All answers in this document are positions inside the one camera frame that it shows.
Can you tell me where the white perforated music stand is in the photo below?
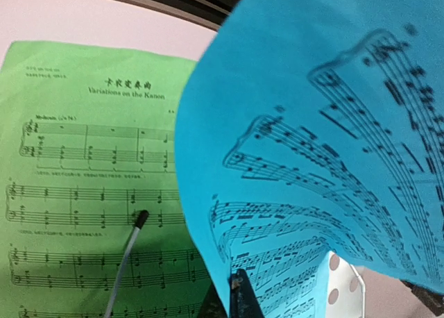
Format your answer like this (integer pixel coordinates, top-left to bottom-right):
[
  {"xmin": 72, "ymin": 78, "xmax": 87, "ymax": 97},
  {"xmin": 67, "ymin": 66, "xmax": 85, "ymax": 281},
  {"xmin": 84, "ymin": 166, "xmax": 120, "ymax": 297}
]
[{"xmin": 103, "ymin": 210, "xmax": 367, "ymax": 318}]

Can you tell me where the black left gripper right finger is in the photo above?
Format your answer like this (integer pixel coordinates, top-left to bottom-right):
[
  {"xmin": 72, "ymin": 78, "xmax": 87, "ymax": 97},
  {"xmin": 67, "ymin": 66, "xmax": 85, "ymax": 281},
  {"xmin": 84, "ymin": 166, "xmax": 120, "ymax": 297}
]
[{"xmin": 400, "ymin": 280, "xmax": 443, "ymax": 317}]

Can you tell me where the green sheet music page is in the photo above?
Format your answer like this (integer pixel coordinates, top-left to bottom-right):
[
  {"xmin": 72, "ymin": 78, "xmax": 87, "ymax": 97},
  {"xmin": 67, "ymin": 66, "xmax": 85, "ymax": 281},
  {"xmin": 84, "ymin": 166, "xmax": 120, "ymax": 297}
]
[{"xmin": 1, "ymin": 41, "xmax": 211, "ymax": 317}]

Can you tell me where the blue sheet music page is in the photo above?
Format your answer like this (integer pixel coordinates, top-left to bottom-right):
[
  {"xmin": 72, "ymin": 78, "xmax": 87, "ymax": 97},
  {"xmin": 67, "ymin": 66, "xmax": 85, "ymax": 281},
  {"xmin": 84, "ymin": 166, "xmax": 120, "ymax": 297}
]
[{"xmin": 175, "ymin": 0, "xmax": 443, "ymax": 317}]

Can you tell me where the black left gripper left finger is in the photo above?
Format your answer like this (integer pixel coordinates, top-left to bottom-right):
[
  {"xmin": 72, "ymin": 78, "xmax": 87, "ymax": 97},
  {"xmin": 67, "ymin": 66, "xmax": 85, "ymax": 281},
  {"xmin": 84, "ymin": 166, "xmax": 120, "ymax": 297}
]
[{"xmin": 197, "ymin": 269, "xmax": 265, "ymax": 318}]

